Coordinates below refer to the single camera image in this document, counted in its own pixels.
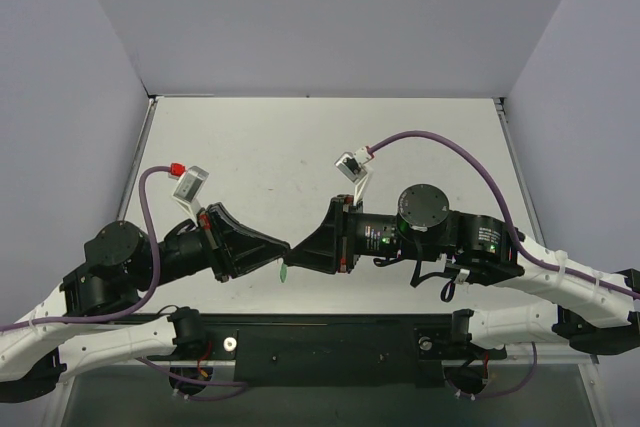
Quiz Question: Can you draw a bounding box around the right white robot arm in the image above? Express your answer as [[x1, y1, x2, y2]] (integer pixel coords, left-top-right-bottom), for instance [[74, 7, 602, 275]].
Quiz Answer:
[[284, 184, 639, 356]]

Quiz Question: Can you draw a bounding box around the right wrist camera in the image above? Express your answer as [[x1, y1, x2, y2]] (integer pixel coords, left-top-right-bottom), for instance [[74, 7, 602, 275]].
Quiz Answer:
[[335, 146, 374, 204]]

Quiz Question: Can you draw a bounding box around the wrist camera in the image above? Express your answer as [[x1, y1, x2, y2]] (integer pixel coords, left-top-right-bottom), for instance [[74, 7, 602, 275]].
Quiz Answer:
[[171, 166, 209, 220], [335, 146, 374, 204]]

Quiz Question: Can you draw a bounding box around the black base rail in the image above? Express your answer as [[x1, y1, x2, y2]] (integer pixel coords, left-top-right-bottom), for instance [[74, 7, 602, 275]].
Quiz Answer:
[[168, 310, 506, 388]]

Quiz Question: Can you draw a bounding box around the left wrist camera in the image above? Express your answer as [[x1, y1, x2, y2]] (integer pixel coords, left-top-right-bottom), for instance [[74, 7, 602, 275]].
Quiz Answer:
[[171, 166, 209, 220]]

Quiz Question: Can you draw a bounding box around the green key tag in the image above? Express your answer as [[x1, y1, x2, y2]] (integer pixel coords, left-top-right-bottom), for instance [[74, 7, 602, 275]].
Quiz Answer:
[[279, 262, 288, 283]]

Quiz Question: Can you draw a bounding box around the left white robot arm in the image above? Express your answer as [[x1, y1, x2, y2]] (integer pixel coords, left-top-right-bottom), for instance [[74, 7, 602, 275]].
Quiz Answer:
[[1, 203, 290, 403]]

